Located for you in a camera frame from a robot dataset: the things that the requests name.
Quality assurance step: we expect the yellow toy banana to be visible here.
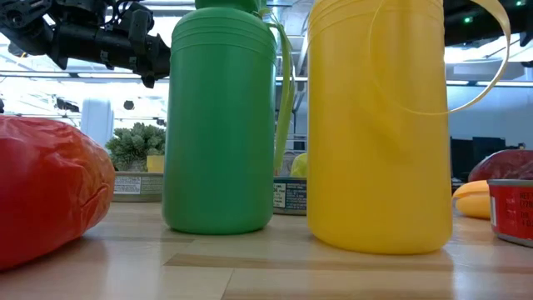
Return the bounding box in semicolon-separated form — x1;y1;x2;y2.
451;179;492;220

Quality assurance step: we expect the green plastic bottle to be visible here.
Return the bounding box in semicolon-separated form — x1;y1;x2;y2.
162;0;296;236

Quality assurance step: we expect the dark red lumpy fruit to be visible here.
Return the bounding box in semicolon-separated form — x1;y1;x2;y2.
468;148;533;183

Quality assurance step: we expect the red-orange oblong toy fruit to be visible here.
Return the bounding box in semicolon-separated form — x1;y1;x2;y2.
0;115;117;272

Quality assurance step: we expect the green toy apple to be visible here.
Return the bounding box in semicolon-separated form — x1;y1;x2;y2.
290;152;309;179

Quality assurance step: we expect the tin can red label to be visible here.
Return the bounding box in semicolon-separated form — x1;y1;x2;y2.
486;178;533;248

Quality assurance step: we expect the tin can olive label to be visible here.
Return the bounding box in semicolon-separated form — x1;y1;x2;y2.
111;170;166;203

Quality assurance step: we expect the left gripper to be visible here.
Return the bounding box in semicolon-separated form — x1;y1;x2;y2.
124;2;172;90

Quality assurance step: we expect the white building pillar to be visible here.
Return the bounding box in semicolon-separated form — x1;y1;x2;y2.
79;97;115;147

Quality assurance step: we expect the tin can blue label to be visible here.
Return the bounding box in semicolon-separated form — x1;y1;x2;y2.
272;177;309;217

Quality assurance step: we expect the yellow plastic bottle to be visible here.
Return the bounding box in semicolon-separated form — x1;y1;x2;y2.
306;0;512;256

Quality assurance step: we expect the green broccoli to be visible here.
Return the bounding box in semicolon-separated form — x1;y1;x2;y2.
104;122;167;173

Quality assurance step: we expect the black desk monitor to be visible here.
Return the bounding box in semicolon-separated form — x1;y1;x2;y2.
472;136;507;153
450;138;474;180

